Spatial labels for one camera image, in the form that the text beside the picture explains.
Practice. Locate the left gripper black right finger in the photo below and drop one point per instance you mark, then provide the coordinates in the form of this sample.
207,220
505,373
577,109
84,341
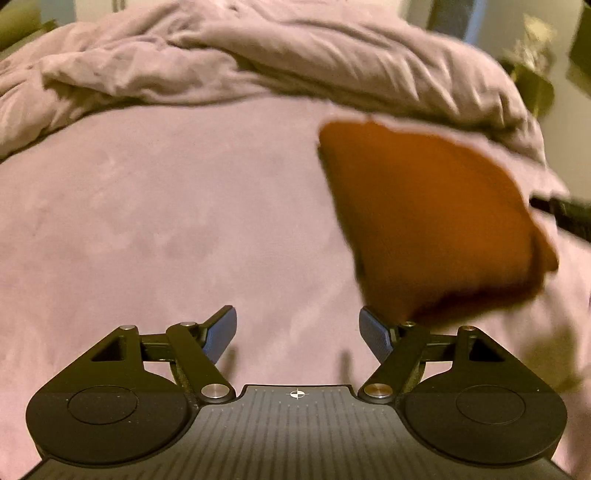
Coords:
419,367

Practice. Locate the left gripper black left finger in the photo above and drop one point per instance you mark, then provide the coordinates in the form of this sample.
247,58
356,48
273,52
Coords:
176,367

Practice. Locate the mauve fleece bed sheet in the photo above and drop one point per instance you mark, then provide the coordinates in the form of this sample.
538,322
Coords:
153,215

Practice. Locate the crumpled mauve blanket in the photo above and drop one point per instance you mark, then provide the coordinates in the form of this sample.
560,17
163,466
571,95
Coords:
208,52

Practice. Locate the rust orange button-up shirt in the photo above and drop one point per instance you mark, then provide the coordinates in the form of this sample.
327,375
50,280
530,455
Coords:
439,230

